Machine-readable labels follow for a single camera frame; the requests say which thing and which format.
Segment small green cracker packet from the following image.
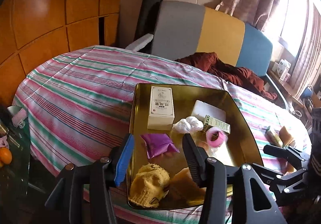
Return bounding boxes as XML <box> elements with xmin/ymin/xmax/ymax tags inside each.
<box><xmin>265</xmin><ymin>126</ymin><xmax>283</xmax><ymax>148</ymax></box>

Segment yellow sponge piece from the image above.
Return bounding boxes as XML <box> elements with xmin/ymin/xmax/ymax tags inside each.
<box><xmin>159</xmin><ymin>167</ymin><xmax>206</xmax><ymax>209</ymax></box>
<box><xmin>279</xmin><ymin>126</ymin><xmax>295</xmax><ymax>147</ymax></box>

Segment yellow knitted cloth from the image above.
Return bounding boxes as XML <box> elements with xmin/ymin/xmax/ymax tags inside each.
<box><xmin>129</xmin><ymin>164</ymin><xmax>170</xmax><ymax>208</ymax></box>

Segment pink tape roll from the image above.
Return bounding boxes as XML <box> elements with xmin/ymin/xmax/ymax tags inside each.
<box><xmin>206</xmin><ymin>127</ymin><xmax>228</xmax><ymax>148</ymax></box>

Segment purple snack packet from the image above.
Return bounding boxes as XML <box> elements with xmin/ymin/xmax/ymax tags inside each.
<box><xmin>140</xmin><ymin>133</ymin><xmax>180</xmax><ymax>159</ymax></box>

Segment green medicine box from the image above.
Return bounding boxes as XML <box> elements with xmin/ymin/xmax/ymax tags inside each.
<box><xmin>203</xmin><ymin>115</ymin><xmax>231</xmax><ymax>135</ymax></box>

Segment white plastic bag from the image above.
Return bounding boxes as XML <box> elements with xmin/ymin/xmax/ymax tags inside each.
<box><xmin>172</xmin><ymin>116</ymin><xmax>203</xmax><ymax>134</ymax></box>

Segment white tea carton box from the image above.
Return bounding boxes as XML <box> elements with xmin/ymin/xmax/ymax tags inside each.
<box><xmin>147</xmin><ymin>86</ymin><xmax>175</xmax><ymax>131</ymax></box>

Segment white soap bar block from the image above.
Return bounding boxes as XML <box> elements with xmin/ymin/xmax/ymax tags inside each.
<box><xmin>191</xmin><ymin>100</ymin><xmax>226</xmax><ymax>122</ymax></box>

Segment gold metal tray box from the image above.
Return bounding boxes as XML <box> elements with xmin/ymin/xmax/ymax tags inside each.
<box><xmin>126</xmin><ymin>84</ymin><xmax>263</xmax><ymax>210</ymax></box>

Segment wooden chair with clutter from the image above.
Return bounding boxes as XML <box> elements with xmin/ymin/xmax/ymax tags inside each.
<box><xmin>300</xmin><ymin>85</ymin><xmax>320</xmax><ymax>126</ymax></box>

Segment wooden side desk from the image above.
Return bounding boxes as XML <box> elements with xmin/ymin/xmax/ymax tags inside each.
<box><xmin>267</xmin><ymin>70</ymin><xmax>304</xmax><ymax>108</ymax></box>

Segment striped pink green tablecloth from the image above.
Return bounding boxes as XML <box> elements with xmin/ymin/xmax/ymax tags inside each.
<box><xmin>13</xmin><ymin>44</ymin><xmax>312</xmax><ymax>224</ymax></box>

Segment white boxes on desk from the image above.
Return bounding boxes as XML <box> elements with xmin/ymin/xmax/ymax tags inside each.
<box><xmin>272</xmin><ymin>59</ymin><xmax>291</xmax><ymax>81</ymax></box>

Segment rust red jacket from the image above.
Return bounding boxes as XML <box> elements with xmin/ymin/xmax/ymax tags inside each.
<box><xmin>176</xmin><ymin>52</ymin><xmax>277</xmax><ymax>101</ymax></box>

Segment orange fruit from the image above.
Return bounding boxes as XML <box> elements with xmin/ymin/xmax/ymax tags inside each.
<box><xmin>0</xmin><ymin>147</ymin><xmax>12</xmax><ymax>167</ymax></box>

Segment grey yellow blue armchair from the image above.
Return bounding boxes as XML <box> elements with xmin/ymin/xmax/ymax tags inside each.
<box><xmin>126</xmin><ymin>0</ymin><xmax>289</xmax><ymax>109</ymax></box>

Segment pink curtain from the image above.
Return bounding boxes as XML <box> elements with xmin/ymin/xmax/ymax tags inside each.
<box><xmin>216</xmin><ymin>0</ymin><xmax>320</xmax><ymax>97</ymax></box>

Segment wooden wardrobe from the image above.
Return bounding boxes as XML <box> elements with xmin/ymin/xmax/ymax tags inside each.
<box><xmin>1</xmin><ymin>0</ymin><xmax>120</xmax><ymax>107</ymax></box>

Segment black rolled mat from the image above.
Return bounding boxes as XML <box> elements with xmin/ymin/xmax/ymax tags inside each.
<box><xmin>134</xmin><ymin>0</ymin><xmax>163</xmax><ymax>40</ymax></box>

